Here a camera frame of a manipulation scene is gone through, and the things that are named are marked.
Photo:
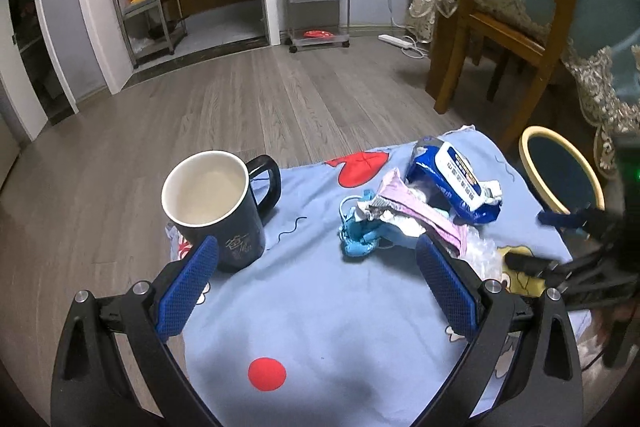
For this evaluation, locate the white tissue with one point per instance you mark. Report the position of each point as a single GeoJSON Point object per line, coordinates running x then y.
{"type": "Point", "coordinates": [492, 192]}

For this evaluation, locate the teal lace-trimmed tablecloth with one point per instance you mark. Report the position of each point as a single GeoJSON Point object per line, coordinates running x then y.
{"type": "Point", "coordinates": [605, 7]}

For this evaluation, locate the blue wet wipes packet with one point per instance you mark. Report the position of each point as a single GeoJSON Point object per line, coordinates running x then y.
{"type": "Point", "coordinates": [450, 177]}

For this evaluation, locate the red flat item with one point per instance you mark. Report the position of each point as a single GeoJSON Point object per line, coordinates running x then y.
{"type": "Point", "coordinates": [319, 34]}

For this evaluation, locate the black mug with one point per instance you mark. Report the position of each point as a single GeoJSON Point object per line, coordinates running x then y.
{"type": "Point", "coordinates": [235, 242]}

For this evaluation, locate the wooden chair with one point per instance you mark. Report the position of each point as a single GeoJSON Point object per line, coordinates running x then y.
{"type": "Point", "coordinates": [510, 22]}

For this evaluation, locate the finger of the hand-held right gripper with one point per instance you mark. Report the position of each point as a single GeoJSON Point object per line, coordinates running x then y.
{"type": "Point", "coordinates": [565, 219]}
{"type": "Point", "coordinates": [530, 266]}

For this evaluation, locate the clear plastic bag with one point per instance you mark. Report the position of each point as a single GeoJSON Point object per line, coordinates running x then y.
{"type": "Point", "coordinates": [482, 257]}

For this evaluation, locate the white power strip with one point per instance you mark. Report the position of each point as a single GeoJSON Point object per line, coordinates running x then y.
{"type": "Point", "coordinates": [395, 42]}

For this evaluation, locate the blue cartoon tablecloth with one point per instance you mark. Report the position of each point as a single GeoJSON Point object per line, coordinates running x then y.
{"type": "Point", "coordinates": [325, 332]}

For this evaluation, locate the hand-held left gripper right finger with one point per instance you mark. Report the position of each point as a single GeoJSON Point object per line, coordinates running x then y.
{"type": "Point", "coordinates": [447, 287]}

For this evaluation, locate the blue bin with cream rim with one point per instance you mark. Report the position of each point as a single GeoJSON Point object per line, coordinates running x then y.
{"type": "Point", "coordinates": [555, 172]}

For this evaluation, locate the pink purple wrapper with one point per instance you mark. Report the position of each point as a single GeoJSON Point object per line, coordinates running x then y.
{"type": "Point", "coordinates": [415, 207]}

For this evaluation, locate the blue face mask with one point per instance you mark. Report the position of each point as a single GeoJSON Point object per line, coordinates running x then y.
{"type": "Point", "coordinates": [355, 242]}

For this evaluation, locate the white printed wrapper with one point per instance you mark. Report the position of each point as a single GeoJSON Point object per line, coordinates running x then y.
{"type": "Point", "coordinates": [392, 217]}

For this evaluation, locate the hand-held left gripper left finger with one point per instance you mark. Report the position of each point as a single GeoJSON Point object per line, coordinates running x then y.
{"type": "Point", "coordinates": [187, 287]}

